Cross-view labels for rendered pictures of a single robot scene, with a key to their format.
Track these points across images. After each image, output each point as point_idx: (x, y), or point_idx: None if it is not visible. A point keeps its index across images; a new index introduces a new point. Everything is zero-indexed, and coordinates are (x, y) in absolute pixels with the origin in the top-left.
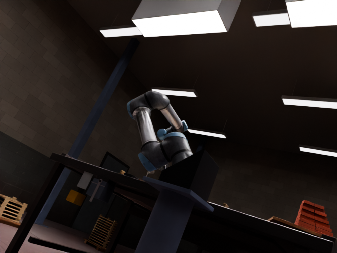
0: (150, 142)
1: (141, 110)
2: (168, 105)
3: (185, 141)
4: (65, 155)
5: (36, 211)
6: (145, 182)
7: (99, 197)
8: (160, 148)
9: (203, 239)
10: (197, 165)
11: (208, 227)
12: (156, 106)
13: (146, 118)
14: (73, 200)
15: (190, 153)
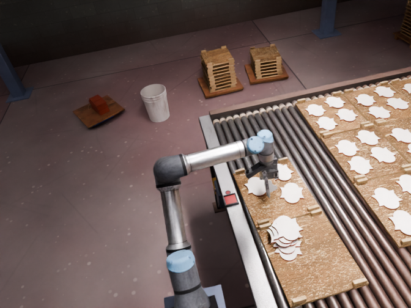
0: (166, 252)
1: (159, 190)
2: (186, 173)
3: (178, 278)
4: (211, 117)
5: (214, 172)
6: (231, 225)
7: (220, 207)
8: None
9: None
10: None
11: None
12: (171, 181)
13: (165, 206)
14: (214, 192)
15: (182, 297)
